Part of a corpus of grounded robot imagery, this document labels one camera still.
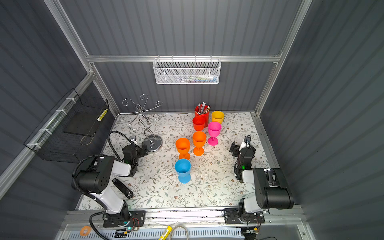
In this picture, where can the black wire side basket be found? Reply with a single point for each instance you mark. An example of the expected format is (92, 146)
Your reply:
(75, 130)

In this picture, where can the blue wine glass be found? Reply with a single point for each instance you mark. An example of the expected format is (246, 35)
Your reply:
(183, 169)

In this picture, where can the orange wine glass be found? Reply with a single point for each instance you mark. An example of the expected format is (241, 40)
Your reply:
(199, 140)
(183, 147)

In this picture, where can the red wine glass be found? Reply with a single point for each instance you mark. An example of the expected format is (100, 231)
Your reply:
(199, 123)

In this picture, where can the yellow marker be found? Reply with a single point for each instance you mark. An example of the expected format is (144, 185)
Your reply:
(166, 233)

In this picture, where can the black stapler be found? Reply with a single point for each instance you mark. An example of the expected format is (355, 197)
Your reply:
(124, 189)

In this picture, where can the chrome wine glass rack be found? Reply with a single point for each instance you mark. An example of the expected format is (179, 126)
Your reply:
(152, 142)

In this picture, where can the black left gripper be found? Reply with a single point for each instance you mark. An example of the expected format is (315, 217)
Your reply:
(141, 151)

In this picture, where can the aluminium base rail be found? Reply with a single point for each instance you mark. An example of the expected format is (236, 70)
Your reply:
(190, 217)

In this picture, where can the pink wine glass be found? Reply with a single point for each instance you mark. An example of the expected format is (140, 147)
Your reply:
(214, 130)

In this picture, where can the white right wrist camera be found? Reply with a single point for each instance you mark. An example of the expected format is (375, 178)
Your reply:
(246, 142)

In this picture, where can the red pencil cup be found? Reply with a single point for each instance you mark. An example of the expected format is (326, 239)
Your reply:
(205, 114)

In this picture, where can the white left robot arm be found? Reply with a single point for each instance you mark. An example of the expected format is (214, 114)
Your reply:
(92, 178)

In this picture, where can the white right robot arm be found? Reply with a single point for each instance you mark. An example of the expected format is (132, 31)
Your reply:
(271, 190)

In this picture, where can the yellow wine glass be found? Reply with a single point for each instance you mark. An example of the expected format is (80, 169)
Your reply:
(218, 116)

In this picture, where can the pencils in red cup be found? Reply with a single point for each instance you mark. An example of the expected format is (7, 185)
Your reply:
(202, 108)

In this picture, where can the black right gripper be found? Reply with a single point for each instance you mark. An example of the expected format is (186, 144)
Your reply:
(237, 149)

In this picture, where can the white wire wall basket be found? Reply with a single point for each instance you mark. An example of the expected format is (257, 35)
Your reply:
(187, 71)

